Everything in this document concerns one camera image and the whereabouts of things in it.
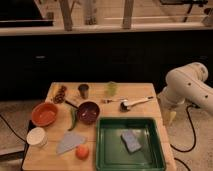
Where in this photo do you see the blue sponge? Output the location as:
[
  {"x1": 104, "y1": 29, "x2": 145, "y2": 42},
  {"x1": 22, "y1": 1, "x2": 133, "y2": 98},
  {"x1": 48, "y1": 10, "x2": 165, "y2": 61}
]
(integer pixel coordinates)
[{"x1": 121, "y1": 130, "x2": 141, "y2": 153}]

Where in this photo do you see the orange bowl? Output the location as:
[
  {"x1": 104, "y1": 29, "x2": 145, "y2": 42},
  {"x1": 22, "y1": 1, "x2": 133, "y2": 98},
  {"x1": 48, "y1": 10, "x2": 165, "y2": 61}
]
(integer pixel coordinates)
[{"x1": 31, "y1": 102, "x2": 58, "y2": 127}]

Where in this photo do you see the orange fruit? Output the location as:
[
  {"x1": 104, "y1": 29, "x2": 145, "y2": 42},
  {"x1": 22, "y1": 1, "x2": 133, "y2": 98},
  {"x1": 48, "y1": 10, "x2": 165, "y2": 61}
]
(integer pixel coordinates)
[{"x1": 75, "y1": 145, "x2": 89, "y2": 160}]

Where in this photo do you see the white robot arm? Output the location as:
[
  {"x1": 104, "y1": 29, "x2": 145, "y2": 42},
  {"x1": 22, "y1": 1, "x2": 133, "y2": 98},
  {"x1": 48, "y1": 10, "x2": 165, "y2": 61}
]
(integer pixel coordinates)
[{"x1": 157, "y1": 62, "x2": 213, "y2": 126}]

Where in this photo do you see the white cup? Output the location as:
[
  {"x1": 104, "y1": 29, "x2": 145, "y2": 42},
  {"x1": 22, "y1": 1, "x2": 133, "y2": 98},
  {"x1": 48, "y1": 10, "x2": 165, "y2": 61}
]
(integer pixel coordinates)
[{"x1": 26, "y1": 127, "x2": 47, "y2": 147}]

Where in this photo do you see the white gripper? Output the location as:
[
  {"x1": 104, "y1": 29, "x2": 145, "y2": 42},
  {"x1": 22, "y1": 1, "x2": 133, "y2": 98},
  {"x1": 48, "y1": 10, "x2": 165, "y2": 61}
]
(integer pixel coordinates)
[{"x1": 157, "y1": 92, "x2": 183, "y2": 126}]

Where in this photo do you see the green plastic tray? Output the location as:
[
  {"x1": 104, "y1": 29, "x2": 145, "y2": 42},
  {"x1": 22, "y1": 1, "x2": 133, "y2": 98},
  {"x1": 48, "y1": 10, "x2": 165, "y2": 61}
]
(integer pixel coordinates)
[{"x1": 96, "y1": 117, "x2": 166, "y2": 171}]

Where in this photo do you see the white handled dish brush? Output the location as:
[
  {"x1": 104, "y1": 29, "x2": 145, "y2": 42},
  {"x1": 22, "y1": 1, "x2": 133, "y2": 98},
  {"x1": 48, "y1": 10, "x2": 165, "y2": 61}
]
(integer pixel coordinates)
[{"x1": 120, "y1": 96, "x2": 153, "y2": 112}]

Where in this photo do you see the light blue cloth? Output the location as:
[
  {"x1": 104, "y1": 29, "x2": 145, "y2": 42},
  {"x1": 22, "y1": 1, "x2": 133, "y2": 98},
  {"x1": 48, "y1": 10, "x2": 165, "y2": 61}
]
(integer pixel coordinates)
[{"x1": 56, "y1": 131, "x2": 86, "y2": 155}]

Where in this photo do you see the green chili pepper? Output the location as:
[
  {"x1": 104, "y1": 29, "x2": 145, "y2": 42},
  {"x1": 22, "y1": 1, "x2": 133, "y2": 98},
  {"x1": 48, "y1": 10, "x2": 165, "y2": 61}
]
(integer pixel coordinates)
[{"x1": 68, "y1": 108, "x2": 77, "y2": 131}]

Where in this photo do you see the dark metal cup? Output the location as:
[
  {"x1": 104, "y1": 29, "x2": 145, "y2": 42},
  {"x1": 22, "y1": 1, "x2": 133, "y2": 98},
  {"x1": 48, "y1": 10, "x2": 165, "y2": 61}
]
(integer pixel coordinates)
[{"x1": 78, "y1": 84, "x2": 89, "y2": 99}]

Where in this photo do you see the black spoon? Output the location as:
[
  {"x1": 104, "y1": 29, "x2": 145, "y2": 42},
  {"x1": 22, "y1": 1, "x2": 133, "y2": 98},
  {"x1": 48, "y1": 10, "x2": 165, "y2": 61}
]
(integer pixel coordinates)
[{"x1": 64, "y1": 100, "x2": 78, "y2": 109}]

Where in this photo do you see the green translucent cup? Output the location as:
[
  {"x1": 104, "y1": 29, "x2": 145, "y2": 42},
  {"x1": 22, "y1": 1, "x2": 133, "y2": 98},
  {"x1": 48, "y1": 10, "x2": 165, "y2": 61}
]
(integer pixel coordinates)
[{"x1": 106, "y1": 81, "x2": 117, "y2": 97}]

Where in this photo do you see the purple bowl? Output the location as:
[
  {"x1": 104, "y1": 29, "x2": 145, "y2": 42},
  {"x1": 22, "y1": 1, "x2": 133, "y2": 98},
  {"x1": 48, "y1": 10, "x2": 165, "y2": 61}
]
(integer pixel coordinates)
[{"x1": 77, "y1": 101, "x2": 100, "y2": 125}]

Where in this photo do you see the black cable left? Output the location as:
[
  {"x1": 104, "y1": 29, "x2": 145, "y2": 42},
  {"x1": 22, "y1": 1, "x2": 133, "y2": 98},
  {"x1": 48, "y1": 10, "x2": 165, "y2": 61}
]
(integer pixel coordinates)
[{"x1": 0, "y1": 114, "x2": 31, "y2": 171}]

